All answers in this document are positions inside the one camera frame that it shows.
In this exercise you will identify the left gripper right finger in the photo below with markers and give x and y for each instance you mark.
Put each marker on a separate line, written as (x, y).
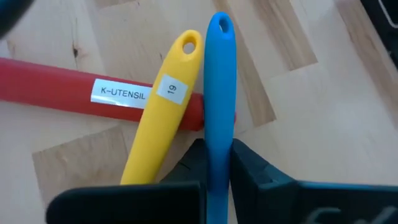
(311, 205)

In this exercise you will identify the yellow silicone spoon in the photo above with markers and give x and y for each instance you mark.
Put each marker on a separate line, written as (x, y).
(161, 124)

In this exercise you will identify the red slotted spoon steel shaft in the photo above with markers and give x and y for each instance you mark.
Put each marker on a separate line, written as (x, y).
(46, 84)

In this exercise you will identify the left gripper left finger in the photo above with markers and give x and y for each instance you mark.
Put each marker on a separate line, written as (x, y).
(124, 205)

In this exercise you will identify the blue silicone spoon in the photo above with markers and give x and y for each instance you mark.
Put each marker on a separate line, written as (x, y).
(219, 93)

